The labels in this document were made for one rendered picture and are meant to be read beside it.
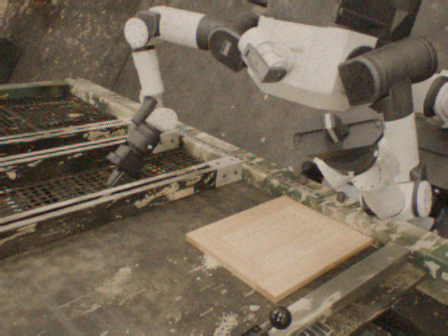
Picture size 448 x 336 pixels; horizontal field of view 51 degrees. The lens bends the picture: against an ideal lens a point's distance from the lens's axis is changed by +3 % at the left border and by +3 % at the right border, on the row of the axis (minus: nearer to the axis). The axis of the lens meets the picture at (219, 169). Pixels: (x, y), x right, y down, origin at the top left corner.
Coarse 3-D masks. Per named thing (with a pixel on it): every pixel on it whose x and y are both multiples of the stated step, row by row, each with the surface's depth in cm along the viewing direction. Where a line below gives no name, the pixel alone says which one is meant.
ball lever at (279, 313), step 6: (276, 306) 76; (282, 306) 76; (270, 312) 76; (276, 312) 75; (282, 312) 75; (288, 312) 75; (270, 318) 76; (276, 318) 75; (282, 318) 75; (288, 318) 75; (270, 324) 78; (276, 324) 75; (282, 324) 75; (288, 324) 75; (264, 330) 79
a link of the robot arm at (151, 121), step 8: (144, 104) 139; (152, 104) 140; (144, 112) 139; (152, 112) 141; (160, 112) 137; (168, 112) 138; (136, 120) 138; (144, 120) 142; (152, 120) 139; (160, 120) 137; (168, 120) 138; (176, 120) 139; (136, 128) 139; (144, 128) 138; (152, 128) 139; (160, 128) 140; (168, 128) 139; (152, 136) 138
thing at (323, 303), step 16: (368, 256) 114; (384, 256) 115; (400, 256) 116; (352, 272) 107; (368, 272) 108; (384, 272) 111; (320, 288) 101; (336, 288) 101; (352, 288) 102; (368, 288) 108; (304, 304) 95; (320, 304) 96; (336, 304) 98; (304, 320) 91; (320, 320) 95
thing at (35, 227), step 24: (192, 168) 147; (216, 168) 149; (240, 168) 157; (96, 192) 126; (120, 192) 129; (144, 192) 130; (168, 192) 137; (24, 216) 112; (48, 216) 113; (72, 216) 117; (96, 216) 122; (120, 216) 127; (0, 240) 106; (24, 240) 110; (48, 240) 115
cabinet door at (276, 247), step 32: (224, 224) 126; (256, 224) 128; (288, 224) 130; (320, 224) 131; (224, 256) 112; (256, 256) 114; (288, 256) 115; (320, 256) 116; (256, 288) 104; (288, 288) 103
